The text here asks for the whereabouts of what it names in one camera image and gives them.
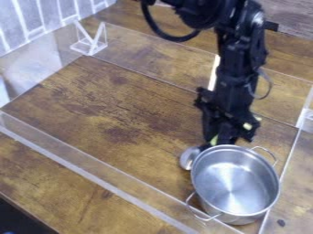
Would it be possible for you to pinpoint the clear acrylic right bracket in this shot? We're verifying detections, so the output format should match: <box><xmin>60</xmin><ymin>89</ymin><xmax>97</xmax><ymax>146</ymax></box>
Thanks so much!
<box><xmin>295</xmin><ymin>87</ymin><xmax>313</xmax><ymax>134</ymax></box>

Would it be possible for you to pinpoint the clear acrylic triangular bracket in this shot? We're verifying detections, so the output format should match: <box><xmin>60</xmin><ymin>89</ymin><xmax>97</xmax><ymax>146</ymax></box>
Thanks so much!
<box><xmin>69</xmin><ymin>21</ymin><xmax>107</xmax><ymax>56</ymax></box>

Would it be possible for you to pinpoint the black wall slot strip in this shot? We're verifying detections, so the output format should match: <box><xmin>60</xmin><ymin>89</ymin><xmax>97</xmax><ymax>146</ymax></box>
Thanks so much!
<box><xmin>198</xmin><ymin>5</ymin><xmax>279</xmax><ymax>33</ymax></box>

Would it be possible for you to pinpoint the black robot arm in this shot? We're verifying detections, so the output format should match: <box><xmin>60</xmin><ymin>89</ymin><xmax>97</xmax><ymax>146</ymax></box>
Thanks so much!
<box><xmin>163</xmin><ymin>0</ymin><xmax>267</xmax><ymax>148</ymax></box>

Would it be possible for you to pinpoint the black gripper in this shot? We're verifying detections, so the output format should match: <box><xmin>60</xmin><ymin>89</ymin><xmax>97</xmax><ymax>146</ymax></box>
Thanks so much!
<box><xmin>192</xmin><ymin>72</ymin><xmax>263</xmax><ymax>147</ymax></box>

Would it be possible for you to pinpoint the clear acrylic front barrier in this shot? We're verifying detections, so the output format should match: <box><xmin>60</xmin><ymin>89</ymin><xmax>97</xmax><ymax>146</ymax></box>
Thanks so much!
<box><xmin>0</xmin><ymin>111</ymin><xmax>245</xmax><ymax>234</ymax></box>

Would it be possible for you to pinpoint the stainless steel pot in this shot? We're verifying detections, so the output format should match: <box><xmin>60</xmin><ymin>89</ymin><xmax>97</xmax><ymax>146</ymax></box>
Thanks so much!
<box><xmin>190</xmin><ymin>145</ymin><xmax>279</xmax><ymax>226</ymax></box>

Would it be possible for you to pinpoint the black cable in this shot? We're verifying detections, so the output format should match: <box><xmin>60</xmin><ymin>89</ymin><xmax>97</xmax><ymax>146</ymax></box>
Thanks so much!
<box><xmin>139</xmin><ymin>0</ymin><xmax>206</xmax><ymax>43</ymax></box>

